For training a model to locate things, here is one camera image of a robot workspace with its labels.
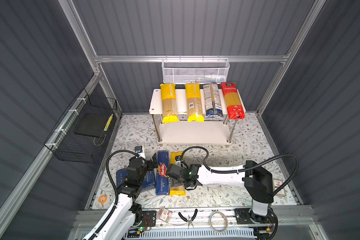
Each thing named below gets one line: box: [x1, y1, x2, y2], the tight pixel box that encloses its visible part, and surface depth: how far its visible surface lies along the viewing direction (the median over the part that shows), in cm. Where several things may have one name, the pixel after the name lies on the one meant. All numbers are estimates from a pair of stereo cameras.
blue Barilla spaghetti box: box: [156, 150, 170, 196], surface depth 84 cm
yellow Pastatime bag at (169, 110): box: [160, 83, 180, 124], surface depth 77 cm
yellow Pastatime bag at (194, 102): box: [184, 83, 205, 123], surface depth 75 cm
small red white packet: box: [157, 206, 173, 223], surface depth 75 cm
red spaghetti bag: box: [221, 82, 245, 120], surface depth 76 cm
